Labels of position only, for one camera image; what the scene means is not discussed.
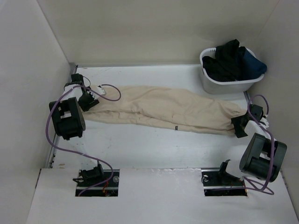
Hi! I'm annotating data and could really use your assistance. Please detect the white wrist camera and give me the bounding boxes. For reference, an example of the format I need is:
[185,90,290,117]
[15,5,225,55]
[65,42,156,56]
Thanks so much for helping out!
[259,116,270,129]
[94,85,106,96]

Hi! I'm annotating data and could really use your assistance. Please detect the dark blue garment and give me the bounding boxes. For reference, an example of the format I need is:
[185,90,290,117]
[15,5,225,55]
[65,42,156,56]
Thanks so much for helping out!
[238,47,267,80]

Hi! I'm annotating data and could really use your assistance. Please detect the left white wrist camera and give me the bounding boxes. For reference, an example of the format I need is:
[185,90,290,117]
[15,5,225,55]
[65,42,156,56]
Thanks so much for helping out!
[94,85,106,96]

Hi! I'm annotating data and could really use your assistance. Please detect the beige trousers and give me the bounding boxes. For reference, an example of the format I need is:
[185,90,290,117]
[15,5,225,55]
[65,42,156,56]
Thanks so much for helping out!
[83,86,246,135]

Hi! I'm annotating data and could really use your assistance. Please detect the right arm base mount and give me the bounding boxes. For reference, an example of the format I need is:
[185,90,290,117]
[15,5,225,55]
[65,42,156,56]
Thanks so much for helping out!
[201,169,247,196]

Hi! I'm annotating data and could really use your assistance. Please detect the black garment in basket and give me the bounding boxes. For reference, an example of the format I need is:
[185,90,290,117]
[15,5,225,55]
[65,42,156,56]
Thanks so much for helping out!
[202,39,243,82]

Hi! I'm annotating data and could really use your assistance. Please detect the white laundry basket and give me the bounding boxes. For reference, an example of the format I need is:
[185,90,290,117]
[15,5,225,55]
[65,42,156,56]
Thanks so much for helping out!
[199,48,264,94]

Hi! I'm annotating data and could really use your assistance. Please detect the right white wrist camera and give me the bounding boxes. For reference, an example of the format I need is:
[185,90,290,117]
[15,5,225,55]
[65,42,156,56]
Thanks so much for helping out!
[259,116,270,129]

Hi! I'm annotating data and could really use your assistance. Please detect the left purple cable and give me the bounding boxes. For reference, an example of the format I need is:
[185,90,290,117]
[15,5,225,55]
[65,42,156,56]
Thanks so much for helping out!
[45,77,121,196]

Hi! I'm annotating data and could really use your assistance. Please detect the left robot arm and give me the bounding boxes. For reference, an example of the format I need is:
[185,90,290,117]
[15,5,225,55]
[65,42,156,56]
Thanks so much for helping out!
[51,73,105,187]

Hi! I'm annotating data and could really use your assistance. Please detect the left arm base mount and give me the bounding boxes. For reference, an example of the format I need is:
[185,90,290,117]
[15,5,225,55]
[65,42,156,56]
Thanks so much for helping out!
[73,169,120,197]

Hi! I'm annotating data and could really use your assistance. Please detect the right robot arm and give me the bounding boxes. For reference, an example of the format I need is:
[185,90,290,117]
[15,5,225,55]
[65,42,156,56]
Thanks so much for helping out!
[216,104,287,185]

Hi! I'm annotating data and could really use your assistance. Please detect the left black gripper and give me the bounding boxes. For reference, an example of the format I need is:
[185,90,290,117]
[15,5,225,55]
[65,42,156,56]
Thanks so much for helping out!
[78,88,99,111]

